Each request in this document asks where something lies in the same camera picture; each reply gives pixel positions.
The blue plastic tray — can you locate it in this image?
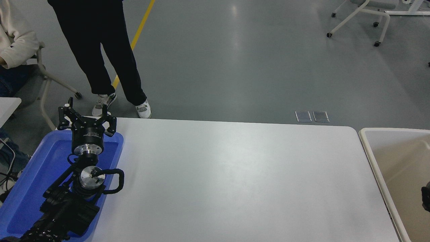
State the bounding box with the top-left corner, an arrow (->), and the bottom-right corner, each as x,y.
0,130 -> 124,242

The grey chair white frame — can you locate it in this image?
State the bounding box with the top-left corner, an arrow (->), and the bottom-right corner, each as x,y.
13,42 -> 83,131

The thin black cable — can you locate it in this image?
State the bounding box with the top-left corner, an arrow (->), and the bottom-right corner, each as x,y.
0,137 -> 18,193

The standing person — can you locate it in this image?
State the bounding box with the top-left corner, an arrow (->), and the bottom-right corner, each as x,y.
47,0 -> 153,119

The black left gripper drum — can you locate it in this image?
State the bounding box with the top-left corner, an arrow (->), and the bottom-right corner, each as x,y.
71,119 -> 108,150

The white desk frame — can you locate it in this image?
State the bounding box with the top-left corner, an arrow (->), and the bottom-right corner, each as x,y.
384,0 -> 430,16

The large pale bin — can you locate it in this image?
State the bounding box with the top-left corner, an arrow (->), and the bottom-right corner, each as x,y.
358,127 -> 430,242

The white wheeled chair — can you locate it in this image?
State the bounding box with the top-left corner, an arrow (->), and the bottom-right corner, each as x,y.
326,0 -> 397,47

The small white side table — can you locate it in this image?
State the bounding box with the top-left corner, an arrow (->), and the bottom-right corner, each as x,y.
0,97 -> 22,128

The seated person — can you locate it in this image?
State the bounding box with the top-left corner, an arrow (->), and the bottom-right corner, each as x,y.
0,0 -> 40,172

